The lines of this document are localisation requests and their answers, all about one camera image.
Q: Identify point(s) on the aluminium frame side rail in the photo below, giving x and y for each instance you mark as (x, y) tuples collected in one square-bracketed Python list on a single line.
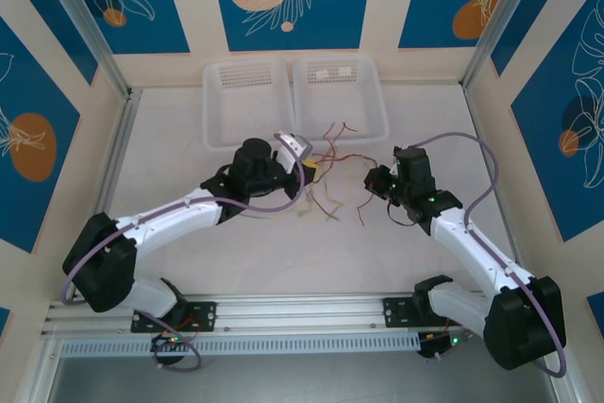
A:
[(475, 110), (111, 162)]

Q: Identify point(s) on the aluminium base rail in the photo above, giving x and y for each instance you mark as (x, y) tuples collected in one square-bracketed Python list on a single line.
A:
[(302, 311)]

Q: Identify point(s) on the black controller board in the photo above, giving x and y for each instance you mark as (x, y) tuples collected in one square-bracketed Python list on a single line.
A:
[(165, 344), (434, 344)]

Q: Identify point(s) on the aluminium frame post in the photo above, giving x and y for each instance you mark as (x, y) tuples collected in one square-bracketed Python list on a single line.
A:
[(79, 11), (512, 11)]

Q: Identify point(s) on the white basket label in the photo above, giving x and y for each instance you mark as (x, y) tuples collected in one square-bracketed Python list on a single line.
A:
[(344, 72), (322, 75)]

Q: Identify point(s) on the white plastic basket with labels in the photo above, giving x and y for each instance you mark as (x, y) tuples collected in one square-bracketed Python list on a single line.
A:
[(340, 96)]

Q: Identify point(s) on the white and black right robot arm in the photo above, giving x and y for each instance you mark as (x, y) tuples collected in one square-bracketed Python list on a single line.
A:
[(476, 247)]

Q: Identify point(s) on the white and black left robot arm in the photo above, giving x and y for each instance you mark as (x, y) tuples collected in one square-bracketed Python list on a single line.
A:
[(174, 219)]

